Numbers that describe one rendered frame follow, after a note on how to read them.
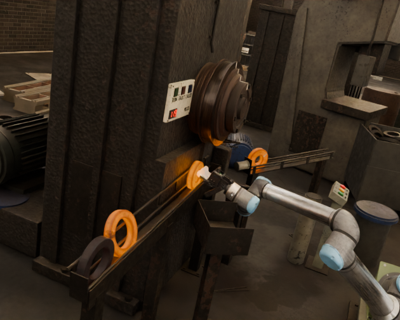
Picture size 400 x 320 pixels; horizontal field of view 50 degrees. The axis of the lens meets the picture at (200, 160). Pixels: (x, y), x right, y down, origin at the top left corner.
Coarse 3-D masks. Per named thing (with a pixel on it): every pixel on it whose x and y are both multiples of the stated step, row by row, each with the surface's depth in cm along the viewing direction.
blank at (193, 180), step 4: (192, 164) 227; (196, 164) 227; (200, 164) 230; (192, 168) 225; (196, 168) 226; (200, 168) 232; (192, 172) 225; (196, 172) 227; (188, 176) 225; (192, 176) 224; (196, 176) 235; (188, 180) 226; (192, 180) 225; (196, 180) 234; (200, 180) 238; (188, 184) 227; (192, 184) 227; (196, 184) 233; (192, 188) 229
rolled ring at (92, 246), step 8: (96, 240) 151; (104, 240) 152; (88, 248) 148; (96, 248) 148; (104, 248) 159; (112, 248) 160; (88, 256) 146; (104, 256) 161; (112, 256) 162; (80, 264) 146; (88, 264) 147; (104, 264) 160; (80, 272) 146; (88, 272) 148; (96, 272) 158
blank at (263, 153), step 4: (260, 148) 286; (252, 152) 283; (256, 152) 283; (260, 152) 285; (264, 152) 287; (248, 156) 284; (252, 156) 282; (256, 156) 284; (260, 156) 289; (264, 156) 288; (252, 160) 283; (260, 160) 290; (264, 160) 290; (252, 164) 285; (256, 164) 287; (252, 168) 286
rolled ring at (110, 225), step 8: (112, 216) 168; (120, 216) 170; (128, 216) 175; (112, 224) 166; (128, 224) 178; (136, 224) 180; (104, 232) 165; (112, 232) 165; (128, 232) 179; (136, 232) 180; (112, 240) 165; (128, 240) 177; (136, 240) 179; (120, 248) 169; (128, 248) 174; (120, 256) 169
